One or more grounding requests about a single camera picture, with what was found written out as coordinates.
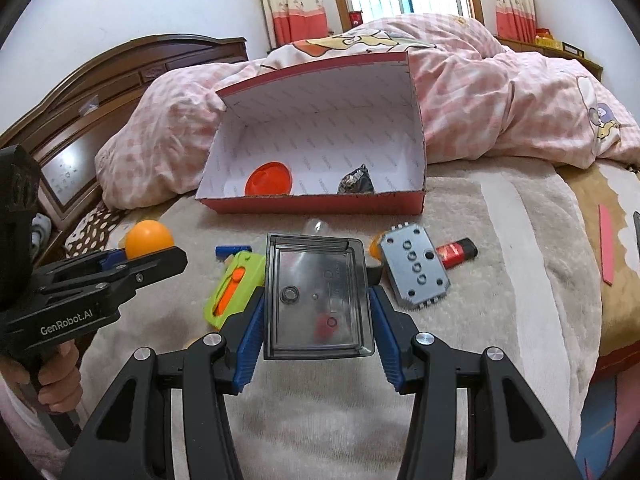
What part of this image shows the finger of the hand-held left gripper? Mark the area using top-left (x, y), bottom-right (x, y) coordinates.
top-left (47, 246), bottom-right (189, 312)
top-left (35, 249), bottom-right (129, 286)

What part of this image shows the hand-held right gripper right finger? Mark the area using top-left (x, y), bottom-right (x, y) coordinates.
top-left (369, 285), bottom-right (583, 480)

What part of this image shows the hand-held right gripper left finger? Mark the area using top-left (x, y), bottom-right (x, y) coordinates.
top-left (60, 287), bottom-right (268, 480)

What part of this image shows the plain orange ball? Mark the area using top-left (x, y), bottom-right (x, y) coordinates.
top-left (125, 221), bottom-right (175, 261)

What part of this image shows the green and orange toy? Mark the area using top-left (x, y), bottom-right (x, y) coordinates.
top-left (204, 252), bottom-right (266, 331)

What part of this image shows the black transparent plastic tray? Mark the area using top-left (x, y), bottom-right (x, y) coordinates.
top-left (262, 232), bottom-right (377, 362)

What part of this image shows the clear plastic bottle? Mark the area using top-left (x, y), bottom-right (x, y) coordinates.
top-left (302, 219), bottom-right (334, 239)

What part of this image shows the red cardboard box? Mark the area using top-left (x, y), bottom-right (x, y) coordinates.
top-left (195, 51), bottom-right (429, 216)

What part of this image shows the person's left forearm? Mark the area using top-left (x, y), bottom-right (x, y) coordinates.
top-left (0, 380), bottom-right (68, 480)

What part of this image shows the person's left hand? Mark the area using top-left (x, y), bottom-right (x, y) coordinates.
top-left (0, 342), bottom-right (85, 407)

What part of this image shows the brown polka-dot pillow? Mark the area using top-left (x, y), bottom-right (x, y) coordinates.
top-left (62, 200), bottom-right (137, 262)

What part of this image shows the grey cloth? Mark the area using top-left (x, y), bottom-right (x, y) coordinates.
top-left (30, 212), bottom-right (54, 254)

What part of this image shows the grey studded plate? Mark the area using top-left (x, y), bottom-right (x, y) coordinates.
top-left (377, 222), bottom-right (451, 311)

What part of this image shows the red and black lighter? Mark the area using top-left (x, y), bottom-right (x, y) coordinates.
top-left (434, 238), bottom-right (479, 271)

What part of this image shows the beige fleece blanket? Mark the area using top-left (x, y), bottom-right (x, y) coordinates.
top-left (75, 160), bottom-right (607, 480)

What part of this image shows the orange plastic lid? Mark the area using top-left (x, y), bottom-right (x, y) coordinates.
top-left (245, 161), bottom-right (295, 196)

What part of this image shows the wooden headboard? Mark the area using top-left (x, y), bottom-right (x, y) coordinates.
top-left (0, 35), bottom-right (249, 248)

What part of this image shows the dark crumpled packet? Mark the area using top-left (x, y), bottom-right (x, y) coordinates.
top-left (336, 164), bottom-right (375, 196)

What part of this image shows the printed bed sheet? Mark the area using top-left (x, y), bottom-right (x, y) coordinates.
top-left (555, 160), bottom-right (640, 480)

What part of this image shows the red flat strip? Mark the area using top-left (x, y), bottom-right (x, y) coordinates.
top-left (597, 204), bottom-right (621, 287)

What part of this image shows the pink checked quilt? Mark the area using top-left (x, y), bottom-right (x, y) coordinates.
top-left (95, 15), bottom-right (640, 211)

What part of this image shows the patterned curtain with red hem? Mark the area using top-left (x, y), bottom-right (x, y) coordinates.
top-left (492, 0), bottom-right (539, 42)
top-left (257, 0), bottom-right (331, 49)

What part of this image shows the wooden side desk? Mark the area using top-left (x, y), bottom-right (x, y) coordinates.
top-left (492, 30), bottom-right (604, 79)

